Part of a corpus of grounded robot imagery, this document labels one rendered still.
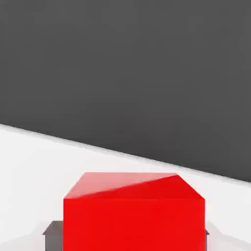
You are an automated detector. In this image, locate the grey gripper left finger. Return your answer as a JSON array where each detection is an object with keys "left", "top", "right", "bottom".
[{"left": 11, "top": 221, "right": 64, "bottom": 251}]

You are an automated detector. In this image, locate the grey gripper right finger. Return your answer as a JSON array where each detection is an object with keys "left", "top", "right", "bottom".
[{"left": 204, "top": 221, "right": 248, "bottom": 251}]

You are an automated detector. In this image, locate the small red cube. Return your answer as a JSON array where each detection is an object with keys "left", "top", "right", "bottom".
[{"left": 63, "top": 172, "right": 206, "bottom": 251}]

